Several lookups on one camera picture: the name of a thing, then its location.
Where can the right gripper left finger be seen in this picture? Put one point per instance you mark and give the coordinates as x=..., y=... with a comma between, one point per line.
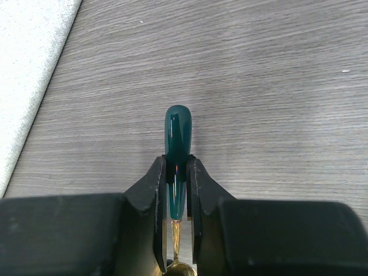
x=88, y=234

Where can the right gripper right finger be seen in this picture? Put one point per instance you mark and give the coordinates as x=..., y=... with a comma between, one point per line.
x=233, y=236

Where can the gold spoon green handle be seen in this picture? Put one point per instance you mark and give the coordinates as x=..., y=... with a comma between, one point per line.
x=177, y=136

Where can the grey cloth napkin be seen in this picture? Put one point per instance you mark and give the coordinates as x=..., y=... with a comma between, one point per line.
x=33, y=34

